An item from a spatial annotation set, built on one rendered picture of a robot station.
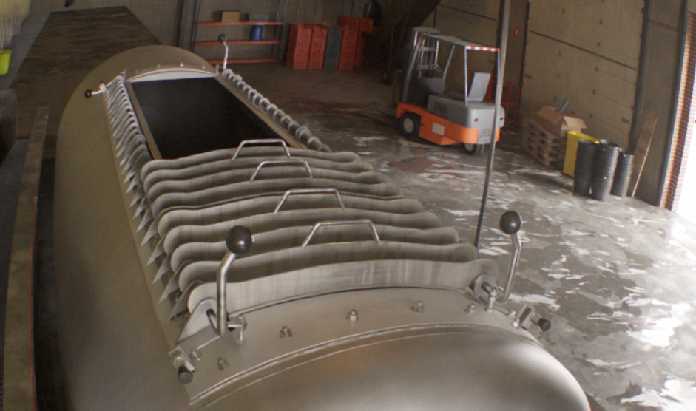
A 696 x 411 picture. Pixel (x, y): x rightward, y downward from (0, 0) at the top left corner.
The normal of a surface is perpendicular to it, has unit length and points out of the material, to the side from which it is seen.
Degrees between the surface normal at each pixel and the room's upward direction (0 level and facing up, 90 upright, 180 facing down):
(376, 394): 37
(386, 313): 1
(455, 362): 28
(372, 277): 90
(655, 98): 90
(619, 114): 90
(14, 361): 0
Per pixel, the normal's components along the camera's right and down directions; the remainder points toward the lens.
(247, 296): 0.40, 0.37
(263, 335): -0.19, -0.86
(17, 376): 0.11, -0.93
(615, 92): -0.91, 0.05
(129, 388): -0.59, -0.59
